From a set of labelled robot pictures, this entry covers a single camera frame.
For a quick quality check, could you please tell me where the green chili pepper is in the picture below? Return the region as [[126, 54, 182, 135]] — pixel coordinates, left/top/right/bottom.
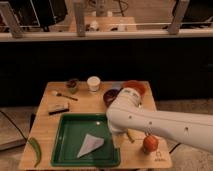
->
[[28, 137, 42, 167]]

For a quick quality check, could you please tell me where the black cable left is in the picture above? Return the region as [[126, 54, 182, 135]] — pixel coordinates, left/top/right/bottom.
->
[[0, 109, 29, 142]]

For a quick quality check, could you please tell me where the white towel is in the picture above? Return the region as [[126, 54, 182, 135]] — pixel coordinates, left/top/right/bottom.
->
[[77, 134, 104, 158]]

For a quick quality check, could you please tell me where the black cable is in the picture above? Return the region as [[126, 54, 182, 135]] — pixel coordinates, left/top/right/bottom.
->
[[0, 109, 29, 142], [168, 142, 181, 155]]

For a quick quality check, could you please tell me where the wooden block eraser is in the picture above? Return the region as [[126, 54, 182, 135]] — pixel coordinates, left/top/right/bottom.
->
[[47, 102, 69, 115]]

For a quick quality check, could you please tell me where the green plastic tray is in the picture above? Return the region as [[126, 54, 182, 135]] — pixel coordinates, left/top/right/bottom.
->
[[51, 114, 120, 167]]

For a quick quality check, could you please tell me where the white cup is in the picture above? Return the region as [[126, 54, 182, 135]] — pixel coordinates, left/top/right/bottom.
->
[[87, 76, 101, 92]]

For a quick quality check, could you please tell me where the wooden handled brush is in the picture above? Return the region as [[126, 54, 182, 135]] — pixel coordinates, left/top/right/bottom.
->
[[51, 90, 78, 101]]

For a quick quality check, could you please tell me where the orange round fruit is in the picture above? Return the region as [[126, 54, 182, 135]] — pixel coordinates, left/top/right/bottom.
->
[[143, 135, 159, 154]]

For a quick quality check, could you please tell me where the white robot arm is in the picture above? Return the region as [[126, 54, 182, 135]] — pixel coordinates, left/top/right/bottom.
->
[[106, 88, 213, 153]]

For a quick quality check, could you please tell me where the orange bowl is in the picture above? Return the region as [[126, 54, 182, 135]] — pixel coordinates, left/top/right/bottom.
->
[[121, 80, 146, 96]]

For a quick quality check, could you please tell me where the black cable right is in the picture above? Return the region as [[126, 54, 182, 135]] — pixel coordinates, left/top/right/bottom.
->
[[168, 142, 181, 155]]

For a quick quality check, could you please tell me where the wooden table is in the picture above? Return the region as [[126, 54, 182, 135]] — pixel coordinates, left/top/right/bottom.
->
[[19, 81, 172, 171]]

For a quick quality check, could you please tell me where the dark maroon bowl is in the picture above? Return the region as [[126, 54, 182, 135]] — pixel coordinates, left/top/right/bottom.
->
[[103, 89, 119, 107]]

